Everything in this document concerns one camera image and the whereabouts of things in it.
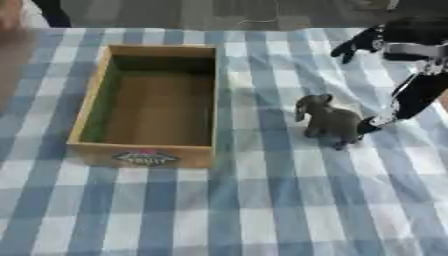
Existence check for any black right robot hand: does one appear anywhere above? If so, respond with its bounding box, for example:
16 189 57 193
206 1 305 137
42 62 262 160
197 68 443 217
329 14 448 135

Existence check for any tan cardboard box green inside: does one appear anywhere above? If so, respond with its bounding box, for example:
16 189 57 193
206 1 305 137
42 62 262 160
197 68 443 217
64 43 219 169

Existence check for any grey toy elephant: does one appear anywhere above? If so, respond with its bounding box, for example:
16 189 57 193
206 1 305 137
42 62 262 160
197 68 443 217
292 93 368 151

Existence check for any person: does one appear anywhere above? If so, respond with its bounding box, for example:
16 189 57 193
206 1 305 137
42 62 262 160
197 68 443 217
0 0 74 32

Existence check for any white cable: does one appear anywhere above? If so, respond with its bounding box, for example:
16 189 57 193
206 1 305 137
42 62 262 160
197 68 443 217
234 0 284 27

